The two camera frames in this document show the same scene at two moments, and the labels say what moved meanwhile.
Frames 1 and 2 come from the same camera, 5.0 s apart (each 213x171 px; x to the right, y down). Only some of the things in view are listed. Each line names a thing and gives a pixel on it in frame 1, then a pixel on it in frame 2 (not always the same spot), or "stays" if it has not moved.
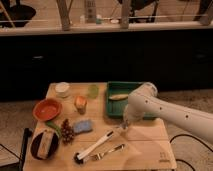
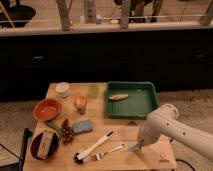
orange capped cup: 80,103 stays
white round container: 62,89 stays
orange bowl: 47,109 stays
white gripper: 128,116 to 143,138
